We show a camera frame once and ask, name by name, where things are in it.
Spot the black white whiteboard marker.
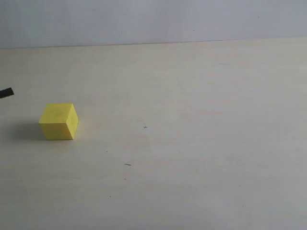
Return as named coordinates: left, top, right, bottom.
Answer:
left=0, top=88, right=14, bottom=99

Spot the yellow foam cube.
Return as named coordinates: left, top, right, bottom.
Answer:
left=39, top=103, right=79, bottom=140

